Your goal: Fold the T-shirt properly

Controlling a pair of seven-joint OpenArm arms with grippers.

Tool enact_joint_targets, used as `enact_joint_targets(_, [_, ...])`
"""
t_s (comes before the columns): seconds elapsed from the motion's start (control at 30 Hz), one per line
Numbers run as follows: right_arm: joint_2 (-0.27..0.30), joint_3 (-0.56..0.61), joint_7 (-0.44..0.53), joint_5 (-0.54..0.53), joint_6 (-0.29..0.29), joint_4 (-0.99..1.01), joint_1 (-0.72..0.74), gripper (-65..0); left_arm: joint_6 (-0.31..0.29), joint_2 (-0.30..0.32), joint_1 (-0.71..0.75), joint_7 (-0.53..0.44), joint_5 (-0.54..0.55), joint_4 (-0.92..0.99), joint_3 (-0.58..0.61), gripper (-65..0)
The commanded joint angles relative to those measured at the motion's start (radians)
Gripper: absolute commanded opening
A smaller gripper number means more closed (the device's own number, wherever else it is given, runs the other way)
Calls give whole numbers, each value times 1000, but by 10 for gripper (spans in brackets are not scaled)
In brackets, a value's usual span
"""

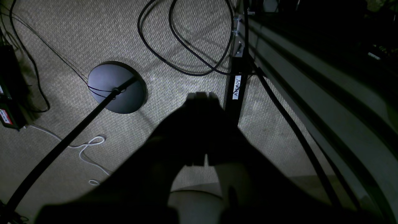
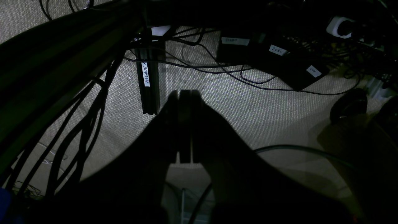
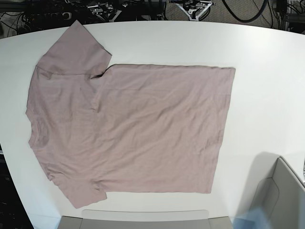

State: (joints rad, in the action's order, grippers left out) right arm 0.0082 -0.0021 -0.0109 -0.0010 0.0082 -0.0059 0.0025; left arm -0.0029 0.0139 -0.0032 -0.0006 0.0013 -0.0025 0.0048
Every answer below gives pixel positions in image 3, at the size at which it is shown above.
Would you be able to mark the grey box at right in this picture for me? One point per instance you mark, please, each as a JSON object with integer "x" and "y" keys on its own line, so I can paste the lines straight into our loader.
{"x": 279, "y": 200}

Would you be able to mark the blue cloth in box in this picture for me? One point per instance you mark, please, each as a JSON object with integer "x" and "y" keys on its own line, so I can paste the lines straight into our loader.
{"x": 253, "y": 219}

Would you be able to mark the pink T-shirt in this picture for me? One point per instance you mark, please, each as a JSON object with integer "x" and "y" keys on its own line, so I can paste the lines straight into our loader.
{"x": 99, "y": 128}

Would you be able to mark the grey box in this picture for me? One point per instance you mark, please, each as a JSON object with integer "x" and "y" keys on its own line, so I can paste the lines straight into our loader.
{"x": 279, "y": 200}
{"x": 101, "y": 219}

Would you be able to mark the white triangular bracket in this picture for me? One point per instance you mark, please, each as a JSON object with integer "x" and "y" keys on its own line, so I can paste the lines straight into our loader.
{"x": 195, "y": 10}

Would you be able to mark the grey box at bottom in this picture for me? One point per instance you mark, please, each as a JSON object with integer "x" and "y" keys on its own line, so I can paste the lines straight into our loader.
{"x": 101, "y": 219}

